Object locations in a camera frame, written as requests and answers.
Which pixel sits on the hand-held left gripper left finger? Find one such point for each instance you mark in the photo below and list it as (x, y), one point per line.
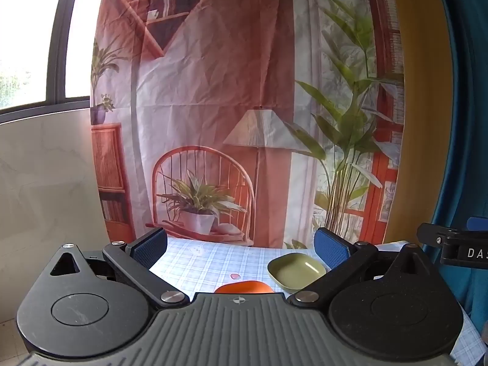
(150, 247)

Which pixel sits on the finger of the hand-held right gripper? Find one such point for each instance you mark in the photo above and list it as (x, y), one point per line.
(432, 235)
(477, 223)

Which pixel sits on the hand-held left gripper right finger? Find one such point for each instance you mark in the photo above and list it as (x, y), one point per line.
(330, 248)

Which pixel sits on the green square plate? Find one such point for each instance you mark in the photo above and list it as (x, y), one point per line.
(295, 272)

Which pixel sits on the red round bowl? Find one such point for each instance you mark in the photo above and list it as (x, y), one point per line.
(242, 288)

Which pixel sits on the blue plaid tablecloth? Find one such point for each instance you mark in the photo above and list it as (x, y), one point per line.
(206, 263)

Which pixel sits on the blue curtain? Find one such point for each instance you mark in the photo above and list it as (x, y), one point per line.
(463, 122)

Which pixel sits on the printed room scene backdrop cloth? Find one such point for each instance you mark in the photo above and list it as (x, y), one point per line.
(228, 103)

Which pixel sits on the dark framed window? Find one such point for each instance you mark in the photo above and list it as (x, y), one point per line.
(57, 38)

